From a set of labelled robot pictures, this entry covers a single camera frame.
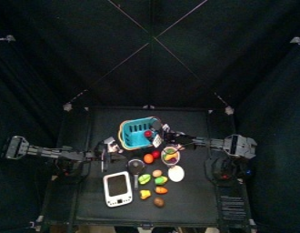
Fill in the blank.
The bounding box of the orange toy fruit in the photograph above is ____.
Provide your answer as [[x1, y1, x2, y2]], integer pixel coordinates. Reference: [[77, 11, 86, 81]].
[[142, 153, 156, 165]]

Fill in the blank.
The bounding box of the grey white toy object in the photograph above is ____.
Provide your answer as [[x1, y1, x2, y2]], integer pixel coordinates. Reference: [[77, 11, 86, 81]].
[[102, 136, 124, 154]]

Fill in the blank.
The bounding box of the blue toy basket orange rim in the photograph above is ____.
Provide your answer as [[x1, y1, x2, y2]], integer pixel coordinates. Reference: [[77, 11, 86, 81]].
[[117, 116, 161, 151]]

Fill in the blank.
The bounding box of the small bowl with toy fruit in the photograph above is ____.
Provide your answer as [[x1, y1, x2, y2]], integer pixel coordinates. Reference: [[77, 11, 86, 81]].
[[160, 146, 182, 167]]

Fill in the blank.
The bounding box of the green yellow toy fruit half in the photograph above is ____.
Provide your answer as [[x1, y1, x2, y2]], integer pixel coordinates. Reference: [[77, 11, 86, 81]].
[[137, 173, 153, 186]]

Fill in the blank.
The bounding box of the white oval toy plate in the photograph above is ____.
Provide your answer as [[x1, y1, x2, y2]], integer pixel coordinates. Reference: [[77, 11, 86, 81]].
[[168, 165, 185, 183]]

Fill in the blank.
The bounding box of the green toy pepper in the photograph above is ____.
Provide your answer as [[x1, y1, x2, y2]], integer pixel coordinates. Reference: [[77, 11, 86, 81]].
[[154, 176, 170, 187]]

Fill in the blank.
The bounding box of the yellow toy pepper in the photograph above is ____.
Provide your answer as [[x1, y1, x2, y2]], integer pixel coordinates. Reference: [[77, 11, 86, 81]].
[[138, 189, 153, 200]]

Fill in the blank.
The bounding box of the orange toy carrot piece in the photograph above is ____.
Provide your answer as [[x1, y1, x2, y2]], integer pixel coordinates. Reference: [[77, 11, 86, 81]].
[[154, 186, 170, 195]]

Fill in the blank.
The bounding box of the brown toy potato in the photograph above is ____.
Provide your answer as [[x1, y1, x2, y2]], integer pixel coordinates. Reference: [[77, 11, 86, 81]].
[[153, 197, 166, 208]]

